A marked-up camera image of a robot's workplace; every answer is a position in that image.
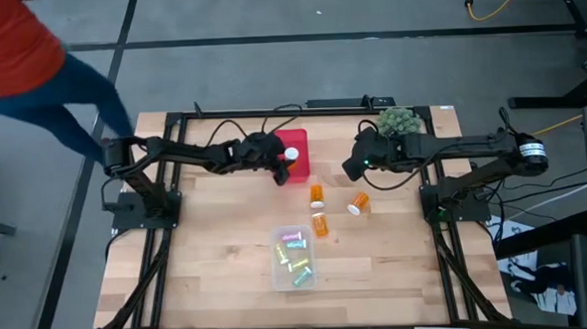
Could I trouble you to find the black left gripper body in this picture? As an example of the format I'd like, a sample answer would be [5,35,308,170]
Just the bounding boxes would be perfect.
[237,130,288,174]

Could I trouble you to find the black aluminium table frame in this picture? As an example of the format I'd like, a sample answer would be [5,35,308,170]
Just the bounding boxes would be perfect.
[90,97,513,329]

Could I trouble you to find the clear plastic bin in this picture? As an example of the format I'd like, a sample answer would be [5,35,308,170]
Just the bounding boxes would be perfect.
[269,223,318,292]

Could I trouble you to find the green small vial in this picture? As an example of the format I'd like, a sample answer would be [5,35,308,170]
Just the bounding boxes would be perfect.
[292,266,314,288]

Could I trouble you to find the black desk edge bar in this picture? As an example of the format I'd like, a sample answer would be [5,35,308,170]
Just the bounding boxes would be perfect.
[493,209,587,260]

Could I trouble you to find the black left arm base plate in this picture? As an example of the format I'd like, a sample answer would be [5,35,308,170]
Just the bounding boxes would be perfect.
[110,188,183,232]

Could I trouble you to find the person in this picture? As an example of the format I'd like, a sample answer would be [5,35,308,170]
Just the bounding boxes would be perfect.
[0,0,137,168]

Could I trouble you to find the white cable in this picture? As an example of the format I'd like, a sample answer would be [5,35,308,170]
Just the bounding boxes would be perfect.
[505,170,587,221]

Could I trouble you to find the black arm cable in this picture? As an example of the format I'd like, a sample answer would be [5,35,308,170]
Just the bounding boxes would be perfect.
[358,115,444,192]
[203,103,305,148]

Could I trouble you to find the red plastic bin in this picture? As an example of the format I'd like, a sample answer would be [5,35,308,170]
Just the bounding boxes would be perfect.
[269,127,311,185]

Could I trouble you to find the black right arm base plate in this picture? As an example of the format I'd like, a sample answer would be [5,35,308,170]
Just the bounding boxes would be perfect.
[419,179,493,225]

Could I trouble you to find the black and white printed paper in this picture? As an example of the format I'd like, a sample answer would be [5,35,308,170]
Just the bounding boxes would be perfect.
[493,211,579,320]

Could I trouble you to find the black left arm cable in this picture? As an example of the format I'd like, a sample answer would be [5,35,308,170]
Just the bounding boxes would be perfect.
[203,103,305,148]

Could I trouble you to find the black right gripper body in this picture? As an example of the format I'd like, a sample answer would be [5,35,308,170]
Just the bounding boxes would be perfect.
[349,125,393,175]

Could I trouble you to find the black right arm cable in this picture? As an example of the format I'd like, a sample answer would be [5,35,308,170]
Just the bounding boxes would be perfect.
[358,115,444,192]

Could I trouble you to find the black desk frame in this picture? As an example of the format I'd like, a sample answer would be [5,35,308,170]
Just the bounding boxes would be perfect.
[504,0,587,111]

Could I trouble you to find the green potted succulent plant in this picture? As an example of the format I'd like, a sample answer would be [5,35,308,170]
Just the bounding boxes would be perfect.
[375,105,422,138]

